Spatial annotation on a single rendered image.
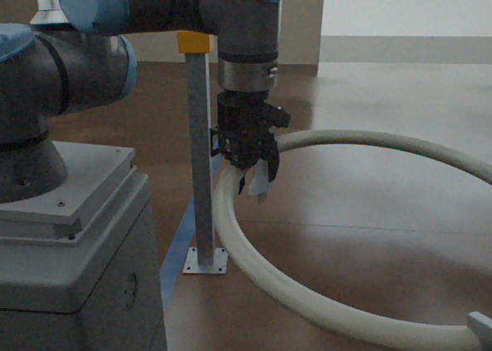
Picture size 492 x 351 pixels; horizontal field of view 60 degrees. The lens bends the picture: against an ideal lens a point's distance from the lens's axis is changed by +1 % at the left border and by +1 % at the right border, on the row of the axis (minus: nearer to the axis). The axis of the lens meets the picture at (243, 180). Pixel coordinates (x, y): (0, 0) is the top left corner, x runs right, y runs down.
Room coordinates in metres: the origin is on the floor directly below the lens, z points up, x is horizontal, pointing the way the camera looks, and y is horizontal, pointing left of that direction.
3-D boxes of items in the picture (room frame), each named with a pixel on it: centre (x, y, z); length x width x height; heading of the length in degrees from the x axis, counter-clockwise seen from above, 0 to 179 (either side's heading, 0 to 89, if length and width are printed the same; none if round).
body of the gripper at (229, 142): (0.64, 0.00, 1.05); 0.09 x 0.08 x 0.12; 141
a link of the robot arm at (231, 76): (0.64, -0.01, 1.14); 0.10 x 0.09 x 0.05; 51
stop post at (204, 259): (1.66, 0.18, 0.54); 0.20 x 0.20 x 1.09; 87
